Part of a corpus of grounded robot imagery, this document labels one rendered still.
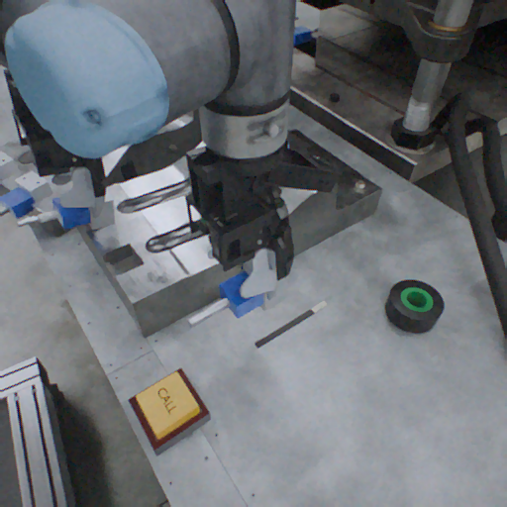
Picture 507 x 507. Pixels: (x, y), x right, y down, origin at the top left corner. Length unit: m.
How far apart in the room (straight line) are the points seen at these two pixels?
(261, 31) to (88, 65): 0.12
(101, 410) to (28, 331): 0.46
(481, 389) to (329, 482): 0.25
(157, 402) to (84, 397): 1.02
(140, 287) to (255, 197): 0.27
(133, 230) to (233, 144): 0.38
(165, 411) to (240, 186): 0.31
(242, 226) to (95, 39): 0.21
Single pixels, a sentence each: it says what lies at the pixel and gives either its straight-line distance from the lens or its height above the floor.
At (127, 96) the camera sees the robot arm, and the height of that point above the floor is 1.25.
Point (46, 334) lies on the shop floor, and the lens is 1.78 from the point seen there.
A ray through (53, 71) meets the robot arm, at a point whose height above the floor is 1.27.
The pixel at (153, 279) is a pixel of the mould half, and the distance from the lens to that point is 0.62.
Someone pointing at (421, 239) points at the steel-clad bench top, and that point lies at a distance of 0.85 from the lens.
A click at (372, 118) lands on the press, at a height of 0.78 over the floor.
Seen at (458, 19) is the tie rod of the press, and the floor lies 1.06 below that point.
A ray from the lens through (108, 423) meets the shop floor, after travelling 1.53.
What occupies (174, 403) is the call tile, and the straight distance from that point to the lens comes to 0.58.
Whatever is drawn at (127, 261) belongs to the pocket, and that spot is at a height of 0.86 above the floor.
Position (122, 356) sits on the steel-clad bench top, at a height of 0.80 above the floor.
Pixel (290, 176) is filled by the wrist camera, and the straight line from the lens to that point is 0.42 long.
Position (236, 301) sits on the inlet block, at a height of 0.95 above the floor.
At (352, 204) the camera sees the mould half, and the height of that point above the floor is 0.86.
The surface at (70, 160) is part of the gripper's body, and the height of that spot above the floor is 1.04.
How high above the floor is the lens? 1.36
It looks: 48 degrees down
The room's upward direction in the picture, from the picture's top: straight up
